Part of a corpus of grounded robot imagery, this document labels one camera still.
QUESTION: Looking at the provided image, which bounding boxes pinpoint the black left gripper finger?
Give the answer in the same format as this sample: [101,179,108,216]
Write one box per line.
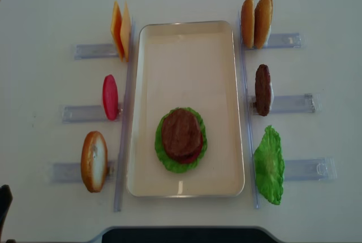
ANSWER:
[0,185,13,232]

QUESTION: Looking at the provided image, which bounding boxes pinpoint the orange cheese slice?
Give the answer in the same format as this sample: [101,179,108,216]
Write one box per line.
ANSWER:
[110,1,124,61]
[120,2,132,62]

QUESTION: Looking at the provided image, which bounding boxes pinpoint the clear holder bread slice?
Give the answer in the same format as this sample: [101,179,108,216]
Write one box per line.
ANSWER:
[49,160,116,183]

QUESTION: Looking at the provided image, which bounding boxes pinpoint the bread slice standing left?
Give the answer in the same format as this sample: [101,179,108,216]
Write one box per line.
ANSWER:
[81,131,107,193]

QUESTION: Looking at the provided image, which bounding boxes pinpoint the clear holder tomato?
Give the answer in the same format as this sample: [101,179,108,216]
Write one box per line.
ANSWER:
[60,105,110,123]

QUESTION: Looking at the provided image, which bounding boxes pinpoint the red tomato slice standing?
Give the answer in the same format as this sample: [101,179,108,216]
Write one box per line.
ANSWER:
[102,75,119,120]

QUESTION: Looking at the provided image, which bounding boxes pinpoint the clear holder cheese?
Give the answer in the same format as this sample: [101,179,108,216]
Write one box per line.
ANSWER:
[74,44,118,60]

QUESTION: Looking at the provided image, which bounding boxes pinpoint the green lettuce leaf on tray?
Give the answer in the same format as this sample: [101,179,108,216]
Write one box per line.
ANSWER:
[154,107,208,173]

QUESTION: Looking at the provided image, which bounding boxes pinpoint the red tomato slice on tray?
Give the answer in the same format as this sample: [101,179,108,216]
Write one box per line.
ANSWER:
[176,134,203,164]

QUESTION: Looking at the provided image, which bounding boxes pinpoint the brown meat patty on tray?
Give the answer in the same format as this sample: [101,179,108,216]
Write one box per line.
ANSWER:
[161,108,202,161]

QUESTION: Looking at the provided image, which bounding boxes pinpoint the green lettuce leaf standing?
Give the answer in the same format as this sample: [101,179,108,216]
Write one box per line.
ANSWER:
[254,125,285,205]

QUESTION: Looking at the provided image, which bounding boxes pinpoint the brown meat patty standing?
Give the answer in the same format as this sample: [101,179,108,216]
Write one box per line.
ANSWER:
[255,64,272,116]

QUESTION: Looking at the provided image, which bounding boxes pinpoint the clear holder lettuce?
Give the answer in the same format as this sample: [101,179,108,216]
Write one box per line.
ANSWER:
[285,157,337,181]

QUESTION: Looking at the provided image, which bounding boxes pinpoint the black base at table edge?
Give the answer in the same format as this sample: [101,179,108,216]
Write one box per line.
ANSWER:
[102,228,276,243]

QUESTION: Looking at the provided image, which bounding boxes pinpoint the cream rectangular metal tray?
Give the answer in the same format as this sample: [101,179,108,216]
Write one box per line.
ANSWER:
[124,20,245,198]

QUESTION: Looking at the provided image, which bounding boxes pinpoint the bun half outer left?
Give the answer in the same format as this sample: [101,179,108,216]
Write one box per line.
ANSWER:
[240,0,255,49]

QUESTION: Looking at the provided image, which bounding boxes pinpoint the bun half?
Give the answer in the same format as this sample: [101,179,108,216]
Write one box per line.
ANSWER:
[254,0,273,49]
[240,0,255,49]

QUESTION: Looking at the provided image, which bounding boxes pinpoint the clear holder buns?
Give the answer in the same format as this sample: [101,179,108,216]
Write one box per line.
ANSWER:
[263,32,306,49]

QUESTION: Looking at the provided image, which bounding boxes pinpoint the clear holder patty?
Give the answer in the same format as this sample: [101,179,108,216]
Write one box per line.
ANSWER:
[248,93,320,114]

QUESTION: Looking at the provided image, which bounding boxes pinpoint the bun half right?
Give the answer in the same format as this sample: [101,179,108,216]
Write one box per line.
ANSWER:
[254,0,273,49]

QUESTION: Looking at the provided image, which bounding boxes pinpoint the clear long rail left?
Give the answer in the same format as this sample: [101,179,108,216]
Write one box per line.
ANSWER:
[113,17,137,212]

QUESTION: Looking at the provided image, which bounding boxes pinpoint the clear long rail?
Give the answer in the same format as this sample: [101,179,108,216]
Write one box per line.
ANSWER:
[238,10,260,209]
[113,17,137,212]

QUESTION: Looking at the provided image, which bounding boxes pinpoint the clear long rail right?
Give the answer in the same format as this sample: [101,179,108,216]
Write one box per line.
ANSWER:
[238,10,260,209]

